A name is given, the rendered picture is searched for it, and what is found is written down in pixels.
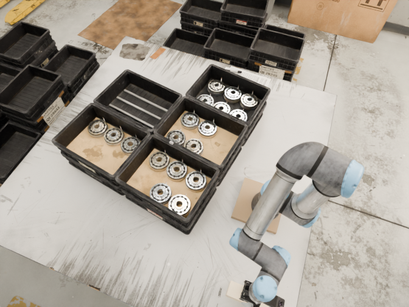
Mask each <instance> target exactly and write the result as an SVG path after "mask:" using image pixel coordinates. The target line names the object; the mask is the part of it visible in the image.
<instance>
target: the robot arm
mask: <svg viewBox="0 0 409 307"><path fill-rule="evenodd" d="M364 171H365V168H364V166H363V165H362V164H360V163H358V162H356V161H355V160H352V159H350V158H348V157H346V156H345V155H343V154H341V153H339V152H337V151H335V150H333V149H331V148H329V147H327V146H325V145H324V144H321V143H319V142H314V141H309V142H304V143H301V144H298V145H296V146H294V147H292V148H291V149H289V150H288V151H286V152H285V153H284V154H283V155H282V157H281V158H280V159H279V160H278V162H277V163H276V172H275V173H274V175H273V177H272V178H271V179H270V180H268V181H266V182H265V183H264V185H263V186H262V187H261V190H260V192H259V193H257V194H256V195H255V196H254V197H253V199H252V202H251V208H252V211H253V212H252V213H251V215H250V217H249V218H248V220H247V222H246V224H245V225H244V227H243V228H237V229H236V230H235V232H234V234H233V235H232V237H231V239H230V240H229V244H230V246H232V247H234V248H235V249H236V250H237V251H238V252H240V253H242V254H243V255H245V256H246V257H248V258H249V259H250V260H252V261H254V262H255V263H256V264H258V265H260V266H261V267H262V268H261V270H260V272H259V274H258V276H257V278H256V279H255V281H254V282H250V281H247V280H245V281H244V283H245V284H244V287H243V290H242V292H241V295H240V298H239V300H242V301H244V302H247V303H244V302H241V304H242V305H243V306H246V307H260V304H261V303H263V304H265V305H267V306H269V307H284V304H285V300H284V299H283V298H281V297H279V296H277V295H276V294H277V291H278V286H279V283H280V281H281V279H282V277H283V275H284V273H285V271H286V269H287V268H288V264H289V262H290V260H291V255H290V253H289V252H288V251H287V250H286V249H284V248H283V247H280V246H278V245H274V246H273V247H272V248H270V247H269V246H267V245H265V244H264V243H263V242H261V241H260V240H261V238H262V237H263V235H264V233H265V232H266V230H267V228H268V227H269V225H270V224H271V222H272V220H273V219H275V218H277V217H278V216H279V214H280V213H281V214H282V215H284V216H285V217H287V218H289V219H290V220H292V221H293V222H296V223H297V224H298V225H299V226H302V227H304V228H309V227H311V226H312V225H313V224H314V223H315V222H316V220H317V219H318V217H319V215H320V212H321V208H320V206H321V205H323V204H324V203H325V202H326V201H328V200H329V199H330V198H334V197H338V196H342V197H345V198H347V199H348V198H350V197H351V196H352V194H353V193H354V191H355V189H356V188H357V186H358V184H359V182H360V180H361V178H362V176H363V173H364ZM304 175H306V176H307V177H308V178H311V179H312V182H311V183H310V184H309V185H308V187H307V188H306V189H305V190H304V191H303V192H301V193H299V194H297V193H295V192H293V191H291V190H292V188H293V186H294V184H295V183H296V182H297V181H300V180H301V179H302V178H303V176H304Z"/></svg>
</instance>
